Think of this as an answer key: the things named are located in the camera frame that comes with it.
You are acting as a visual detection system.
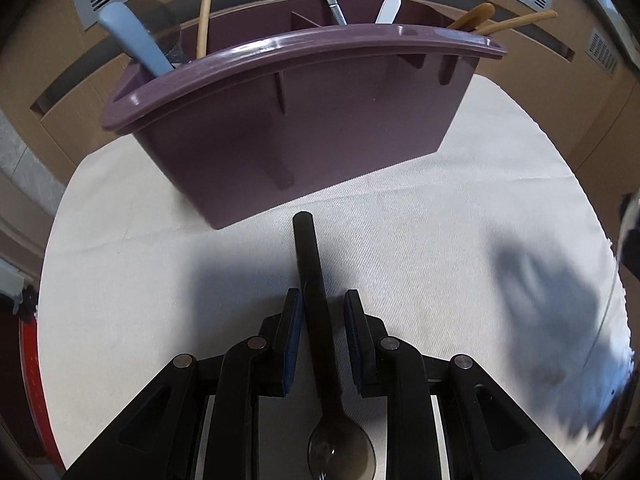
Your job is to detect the clear drinking glass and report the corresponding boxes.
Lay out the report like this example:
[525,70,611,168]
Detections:
[122,0,183,68]

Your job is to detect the purple utensil caddy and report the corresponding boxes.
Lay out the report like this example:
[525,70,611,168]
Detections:
[98,0,508,231]

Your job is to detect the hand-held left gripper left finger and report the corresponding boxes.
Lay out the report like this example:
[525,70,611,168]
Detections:
[62,288,304,480]

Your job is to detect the white cloth mat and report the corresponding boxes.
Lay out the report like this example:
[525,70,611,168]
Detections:
[40,72,636,480]

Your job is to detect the wooden chopstick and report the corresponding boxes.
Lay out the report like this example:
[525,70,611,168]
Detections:
[196,0,221,60]

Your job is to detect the light blue utensil handle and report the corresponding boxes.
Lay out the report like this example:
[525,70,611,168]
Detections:
[97,1,176,79]

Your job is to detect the wooden spoon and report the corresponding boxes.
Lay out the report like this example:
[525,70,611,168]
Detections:
[447,2,496,33]

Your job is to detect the red round rim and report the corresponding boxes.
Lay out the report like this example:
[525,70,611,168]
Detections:
[17,317,66,471]

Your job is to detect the small grey vent grille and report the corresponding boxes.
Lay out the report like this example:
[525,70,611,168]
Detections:
[587,30,621,78]

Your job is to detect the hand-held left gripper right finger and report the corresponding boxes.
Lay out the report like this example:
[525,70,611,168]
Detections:
[344,288,583,480]

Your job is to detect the white utensil handle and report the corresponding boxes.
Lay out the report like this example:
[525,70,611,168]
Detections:
[375,0,402,25]

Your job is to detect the black-handled metal spoon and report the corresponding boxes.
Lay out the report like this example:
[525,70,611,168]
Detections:
[292,211,377,480]

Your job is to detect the wooden utensil handles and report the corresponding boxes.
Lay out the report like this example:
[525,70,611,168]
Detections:
[475,9,558,36]

